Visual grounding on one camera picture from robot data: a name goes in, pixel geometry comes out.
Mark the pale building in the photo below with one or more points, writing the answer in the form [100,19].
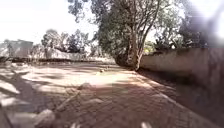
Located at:
[18,48]

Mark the grey asphalt road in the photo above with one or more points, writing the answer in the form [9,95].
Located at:
[40,76]

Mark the long masonry wall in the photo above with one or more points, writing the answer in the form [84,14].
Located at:
[180,61]

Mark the trees behind wall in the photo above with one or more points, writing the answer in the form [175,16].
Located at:
[196,26]

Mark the distant group of trees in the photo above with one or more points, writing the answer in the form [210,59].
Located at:
[66,41]

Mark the pale low wall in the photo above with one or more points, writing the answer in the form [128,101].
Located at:
[66,56]

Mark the large leafy tree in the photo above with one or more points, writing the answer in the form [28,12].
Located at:
[133,36]

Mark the robot's own part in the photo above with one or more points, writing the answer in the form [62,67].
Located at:
[74,125]
[145,125]

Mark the red brick path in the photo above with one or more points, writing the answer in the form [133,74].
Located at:
[120,100]

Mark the bare dirt strip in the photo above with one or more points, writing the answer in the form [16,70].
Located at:
[186,90]

